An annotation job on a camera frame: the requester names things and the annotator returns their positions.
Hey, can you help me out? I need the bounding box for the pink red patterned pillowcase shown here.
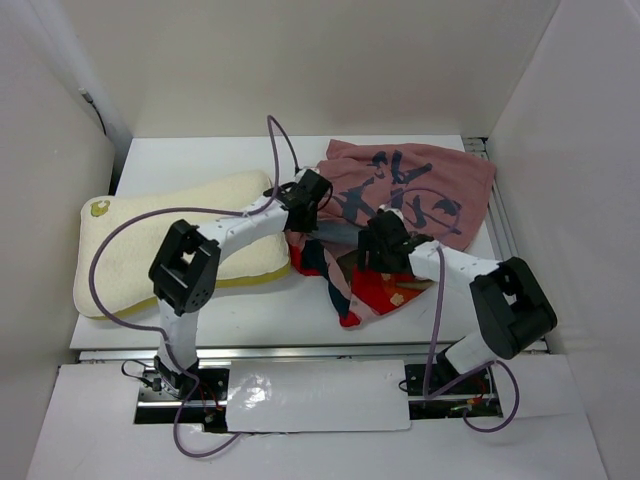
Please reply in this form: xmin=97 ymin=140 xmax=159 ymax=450
xmin=286 ymin=139 xmax=497 ymax=329

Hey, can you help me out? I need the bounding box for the cream yellow pillow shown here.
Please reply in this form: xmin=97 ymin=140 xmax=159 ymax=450
xmin=73 ymin=170 xmax=290 ymax=319

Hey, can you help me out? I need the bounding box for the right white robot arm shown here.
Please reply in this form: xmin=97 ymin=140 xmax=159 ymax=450
xmin=358 ymin=210 xmax=558 ymax=392

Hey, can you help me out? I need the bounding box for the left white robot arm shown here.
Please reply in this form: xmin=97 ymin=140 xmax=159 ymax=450
xmin=149 ymin=169 xmax=333 ymax=399

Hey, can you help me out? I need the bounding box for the white cover plate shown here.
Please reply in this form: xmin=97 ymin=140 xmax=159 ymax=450
xmin=226 ymin=359 xmax=411 ymax=433

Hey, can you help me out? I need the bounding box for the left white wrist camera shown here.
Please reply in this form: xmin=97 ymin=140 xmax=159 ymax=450
xmin=293 ymin=167 xmax=321 ymax=184

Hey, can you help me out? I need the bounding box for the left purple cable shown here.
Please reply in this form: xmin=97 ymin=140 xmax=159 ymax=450
xmin=87 ymin=114 xmax=311 ymax=459

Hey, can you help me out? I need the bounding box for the aluminium side rail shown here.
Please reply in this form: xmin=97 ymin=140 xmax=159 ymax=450
xmin=462 ymin=136 xmax=551 ymax=356

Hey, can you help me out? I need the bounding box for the wall cable with plug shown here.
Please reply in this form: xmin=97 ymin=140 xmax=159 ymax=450
xmin=78 ymin=87 xmax=109 ymax=136

